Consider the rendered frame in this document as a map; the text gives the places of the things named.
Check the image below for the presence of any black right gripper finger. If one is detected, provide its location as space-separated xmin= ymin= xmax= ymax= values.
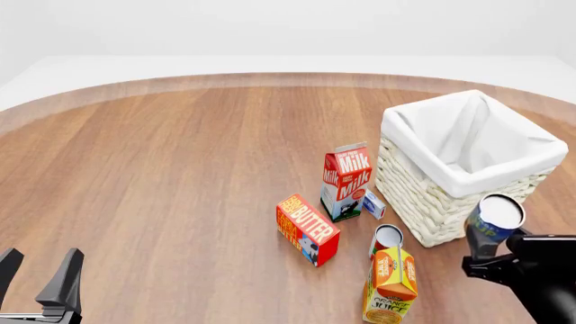
xmin=465 ymin=224 xmax=500 ymax=263

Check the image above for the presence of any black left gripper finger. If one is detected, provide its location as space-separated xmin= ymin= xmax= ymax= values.
xmin=34 ymin=247 xmax=86 ymax=318
xmin=0 ymin=247 xmax=25 ymax=299

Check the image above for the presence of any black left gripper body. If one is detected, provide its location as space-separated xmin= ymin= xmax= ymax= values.
xmin=0 ymin=310 xmax=85 ymax=324

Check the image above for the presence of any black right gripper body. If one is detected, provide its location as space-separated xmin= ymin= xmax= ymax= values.
xmin=461 ymin=252 xmax=527 ymax=282

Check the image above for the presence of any blue alphabet soup can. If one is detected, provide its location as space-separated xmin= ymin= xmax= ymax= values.
xmin=465 ymin=193 xmax=527 ymax=245

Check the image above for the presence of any white wicker basket with liner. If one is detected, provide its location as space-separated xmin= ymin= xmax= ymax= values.
xmin=373 ymin=89 xmax=570 ymax=249

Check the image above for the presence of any red tomato sauce can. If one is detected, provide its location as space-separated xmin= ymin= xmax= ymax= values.
xmin=368 ymin=223 xmax=405 ymax=261

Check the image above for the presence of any orange juice carton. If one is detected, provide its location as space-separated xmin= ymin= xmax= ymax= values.
xmin=362 ymin=246 xmax=419 ymax=324

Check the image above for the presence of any small blue and white box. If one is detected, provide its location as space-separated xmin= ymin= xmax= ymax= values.
xmin=362 ymin=188 xmax=388 ymax=221

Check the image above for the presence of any red and white milk carton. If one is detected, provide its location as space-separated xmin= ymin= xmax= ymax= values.
xmin=319 ymin=140 xmax=374 ymax=224

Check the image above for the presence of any red and orange butter box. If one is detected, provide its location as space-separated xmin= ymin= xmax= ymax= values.
xmin=275 ymin=193 xmax=342 ymax=268

